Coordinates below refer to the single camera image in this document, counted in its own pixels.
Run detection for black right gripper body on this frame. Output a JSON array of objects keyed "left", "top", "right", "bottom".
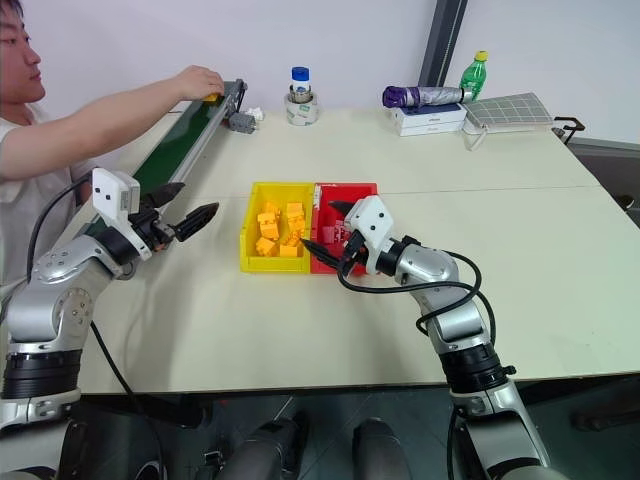
[{"left": 340, "top": 228, "right": 370, "bottom": 267}]

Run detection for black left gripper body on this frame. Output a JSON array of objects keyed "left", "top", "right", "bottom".
[{"left": 130, "top": 208, "right": 180, "bottom": 253}]

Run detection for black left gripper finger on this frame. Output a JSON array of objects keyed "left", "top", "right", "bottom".
[
  {"left": 141, "top": 182, "right": 187, "bottom": 211},
  {"left": 173, "top": 201, "right": 220, "bottom": 243}
]

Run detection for green conveyor belt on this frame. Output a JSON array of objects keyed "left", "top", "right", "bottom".
[{"left": 74, "top": 78, "right": 250, "bottom": 239}]

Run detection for person's bare hand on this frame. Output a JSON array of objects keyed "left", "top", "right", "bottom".
[{"left": 175, "top": 64, "right": 226, "bottom": 101}]

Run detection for red plastic bin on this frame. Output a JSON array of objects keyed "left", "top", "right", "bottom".
[{"left": 308, "top": 181, "right": 379, "bottom": 277}]

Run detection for yellow plastic bin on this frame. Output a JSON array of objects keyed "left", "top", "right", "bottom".
[{"left": 238, "top": 181, "right": 317, "bottom": 275}]

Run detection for white tape roll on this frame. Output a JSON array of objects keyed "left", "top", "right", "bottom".
[{"left": 283, "top": 90, "right": 320, "bottom": 127}]

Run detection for white printer paper tray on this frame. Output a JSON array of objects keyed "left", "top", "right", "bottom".
[{"left": 397, "top": 119, "right": 467, "bottom": 138}]

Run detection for white box with blue side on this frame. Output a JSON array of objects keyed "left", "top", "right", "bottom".
[{"left": 389, "top": 101, "right": 469, "bottom": 127}]

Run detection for white bottle with blue cap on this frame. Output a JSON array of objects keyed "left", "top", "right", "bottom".
[{"left": 289, "top": 66, "right": 314, "bottom": 105}]

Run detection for folded purple grey umbrella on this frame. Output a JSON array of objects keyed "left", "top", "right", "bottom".
[{"left": 382, "top": 84, "right": 475, "bottom": 108}]

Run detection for green bottle with yellow cap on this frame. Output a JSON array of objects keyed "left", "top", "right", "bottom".
[{"left": 459, "top": 49, "right": 490, "bottom": 103}]

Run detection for dark rounded shape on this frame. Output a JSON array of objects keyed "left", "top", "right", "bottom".
[
  {"left": 351, "top": 417, "right": 412, "bottom": 480},
  {"left": 214, "top": 409, "right": 310, "bottom": 480}
]

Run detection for person in white shirt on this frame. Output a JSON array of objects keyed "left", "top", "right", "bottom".
[{"left": 0, "top": 0, "right": 96, "bottom": 291}]

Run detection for black table clamp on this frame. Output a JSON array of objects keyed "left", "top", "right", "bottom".
[{"left": 551, "top": 115, "right": 587, "bottom": 146}]

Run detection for black chair base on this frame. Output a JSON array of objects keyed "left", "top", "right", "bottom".
[{"left": 571, "top": 397, "right": 640, "bottom": 434}]

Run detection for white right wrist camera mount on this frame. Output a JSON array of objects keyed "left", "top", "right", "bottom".
[{"left": 343, "top": 195, "right": 397, "bottom": 276}]

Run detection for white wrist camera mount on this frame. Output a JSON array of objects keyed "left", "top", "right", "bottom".
[
  {"left": 343, "top": 195, "right": 397, "bottom": 276},
  {"left": 91, "top": 167, "right": 153, "bottom": 262}
]

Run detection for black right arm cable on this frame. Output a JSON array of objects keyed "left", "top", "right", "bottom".
[{"left": 336, "top": 247, "right": 497, "bottom": 346}]

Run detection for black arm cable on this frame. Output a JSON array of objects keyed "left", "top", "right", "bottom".
[
  {"left": 25, "top": 177, "right": 96, "bottom": 284},
  {"left": 336, "top": 247, "right": 497, "bottom": 346}
]

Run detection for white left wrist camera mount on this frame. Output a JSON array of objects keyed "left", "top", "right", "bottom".
[{"left": 91, "top": 167, "right": 153, "bottom": 262}]

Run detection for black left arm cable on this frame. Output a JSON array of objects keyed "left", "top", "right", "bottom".
[{"left": 25, "top": 177, "right": 96, "bottom": 284}]

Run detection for black hanging cable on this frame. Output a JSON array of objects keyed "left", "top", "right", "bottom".
[{"left": 88, "top": 319, "right": 167, "bottom": 480}]

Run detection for grey window frame post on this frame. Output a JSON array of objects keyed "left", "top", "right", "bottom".
[{"left": 417, "top": 0, "right": 470, "bottom": 90}]

